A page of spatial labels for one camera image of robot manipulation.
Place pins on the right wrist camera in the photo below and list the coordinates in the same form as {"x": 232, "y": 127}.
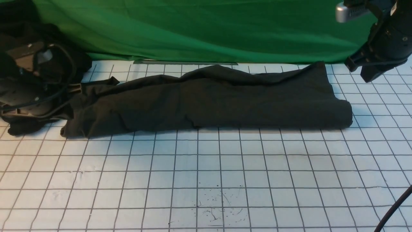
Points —
{"x": 345, "y": 12}

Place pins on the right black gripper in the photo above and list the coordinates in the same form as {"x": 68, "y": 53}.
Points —
{"x": 389, "y": 42}

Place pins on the gray long-sleeve top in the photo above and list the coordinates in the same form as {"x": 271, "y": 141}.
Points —
{"x": 209, "y": 97}

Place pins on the dark clothes pile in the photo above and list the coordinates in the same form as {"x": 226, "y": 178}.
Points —
{"x": 21, "y": 25}

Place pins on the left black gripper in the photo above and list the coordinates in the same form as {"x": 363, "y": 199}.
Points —
{"x": 46, "y": 100}

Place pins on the green backdrop cloth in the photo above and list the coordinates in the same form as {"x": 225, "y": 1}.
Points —
{"x": 257, "y": 31}

